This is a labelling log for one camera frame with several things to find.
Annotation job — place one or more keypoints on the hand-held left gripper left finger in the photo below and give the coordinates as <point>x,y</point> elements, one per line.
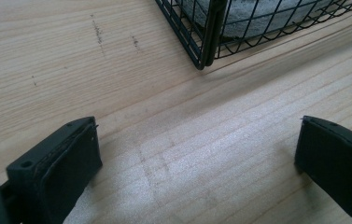
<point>61,168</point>

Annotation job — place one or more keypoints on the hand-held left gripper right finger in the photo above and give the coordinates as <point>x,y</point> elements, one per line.
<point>338,161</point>

